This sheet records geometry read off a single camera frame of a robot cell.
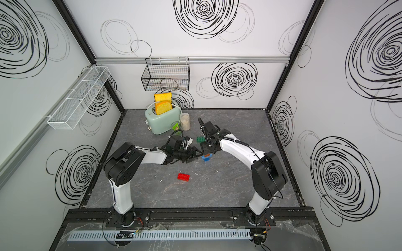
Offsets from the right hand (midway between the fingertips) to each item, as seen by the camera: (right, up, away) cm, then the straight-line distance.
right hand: (208, 149), depth 87 cm
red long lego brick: (-14, -14, -3) cm, 20 cm away
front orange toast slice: (-27, +25, +7) cm, 38 cm away
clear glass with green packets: (-20, +11, +15) cm, 27 cm away
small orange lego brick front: (-1, -4, +2) cm, 4 cm away
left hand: (-5, -5, +3) cm, 7 cm away
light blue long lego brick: (-1, -6, +5) cm, 8 cm away
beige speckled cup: (-15, +18, +15) cm, 28 cm away
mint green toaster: (-31, +15, +11) cm, 36 cm away
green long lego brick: (-4, +4, +14) cm, 16 cm away
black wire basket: (-33, +54, +36) cm, 73 cm away
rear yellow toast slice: (-27, +32, +11) cm, 44 cm away
